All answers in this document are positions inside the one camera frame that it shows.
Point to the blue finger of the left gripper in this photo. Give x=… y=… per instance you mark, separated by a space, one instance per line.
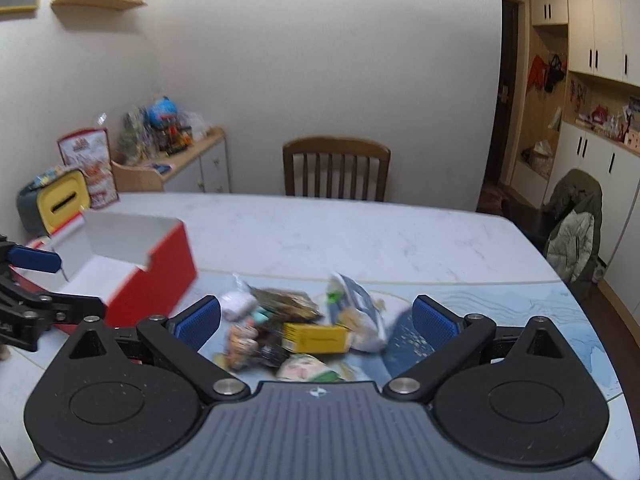
x=23 y=257

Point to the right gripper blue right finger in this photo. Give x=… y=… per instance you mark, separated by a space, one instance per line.
x=457 y=343

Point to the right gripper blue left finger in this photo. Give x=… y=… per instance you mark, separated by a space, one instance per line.
x=175 y=342

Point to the white small packet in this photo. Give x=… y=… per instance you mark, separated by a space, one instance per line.
x=238 y=302

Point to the red and white cardboard box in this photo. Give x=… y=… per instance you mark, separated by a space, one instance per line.
x=138 y=265

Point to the brown foil snack packet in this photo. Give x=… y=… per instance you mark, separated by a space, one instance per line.
x=287 y=305

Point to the yellow grey tissue box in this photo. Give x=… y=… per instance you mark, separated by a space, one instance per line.
x=51 y=200

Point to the red white snack bag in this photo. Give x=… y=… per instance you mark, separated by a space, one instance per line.
x=89 y=151

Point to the green jacket on chair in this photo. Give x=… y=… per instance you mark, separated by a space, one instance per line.
x=575 y=207

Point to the wooden sideboard cabinet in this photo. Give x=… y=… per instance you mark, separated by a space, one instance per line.
x=202 y=168

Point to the blue globe toy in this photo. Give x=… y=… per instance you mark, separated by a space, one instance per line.
x=160 y=112

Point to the brown wooden chair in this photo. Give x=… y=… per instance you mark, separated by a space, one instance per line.
x=336 y=167

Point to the wooden wall shelf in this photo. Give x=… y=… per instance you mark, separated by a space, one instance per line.
x=115 y=5

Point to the white wall cupboards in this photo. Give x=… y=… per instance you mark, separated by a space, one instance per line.
x=581 y=112

